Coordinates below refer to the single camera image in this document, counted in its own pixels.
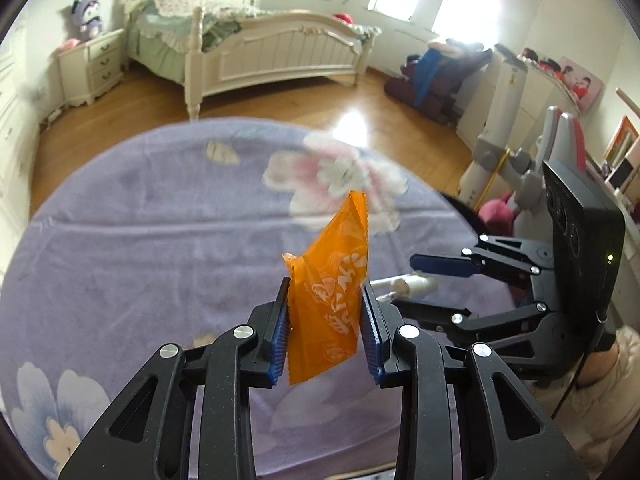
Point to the white wooden bed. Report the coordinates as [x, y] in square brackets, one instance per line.
[270, 55]

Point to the purple floral blanket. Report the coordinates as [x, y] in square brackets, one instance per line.
[150, 235]

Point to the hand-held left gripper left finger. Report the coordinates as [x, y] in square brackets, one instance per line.
[280, 340]

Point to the white grey ergonomic chair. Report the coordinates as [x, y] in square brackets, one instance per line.
[507, 100]

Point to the pink photo canvas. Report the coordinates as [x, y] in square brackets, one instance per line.
[580, 82]

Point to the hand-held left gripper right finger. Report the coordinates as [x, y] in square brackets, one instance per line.
[372, 340]

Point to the orange snack wrapper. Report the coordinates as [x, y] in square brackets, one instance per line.
[330, 280]

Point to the person's right forearm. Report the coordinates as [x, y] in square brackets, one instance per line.
[615, 395]

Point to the orange picture frame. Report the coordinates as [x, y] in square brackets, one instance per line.
[622, 142]

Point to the white wardrobe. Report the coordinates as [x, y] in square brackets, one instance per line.
[12, 125]

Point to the small pink toy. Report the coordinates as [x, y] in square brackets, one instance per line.
[67, 44]

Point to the white power strip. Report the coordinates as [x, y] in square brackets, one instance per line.
[50, 115]

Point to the maroon armchair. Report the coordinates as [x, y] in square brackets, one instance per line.
[450, 85]

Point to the white plastic tube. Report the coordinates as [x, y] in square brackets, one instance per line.
[415, 285]

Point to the red plush toy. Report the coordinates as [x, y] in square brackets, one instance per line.
[542, 62]

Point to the blue garment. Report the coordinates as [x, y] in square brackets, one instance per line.
[427, 72]

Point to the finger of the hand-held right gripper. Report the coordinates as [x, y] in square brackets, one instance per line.
[425, 310]
[440, 264]

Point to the purple plush toy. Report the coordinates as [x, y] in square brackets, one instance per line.
[87, 15]

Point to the white low cabinet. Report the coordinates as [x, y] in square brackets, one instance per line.
[542, 90]

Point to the red toy on bed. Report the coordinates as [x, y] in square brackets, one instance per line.
[343, 17]

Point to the white nightstand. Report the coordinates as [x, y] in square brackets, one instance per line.
[90, 70]

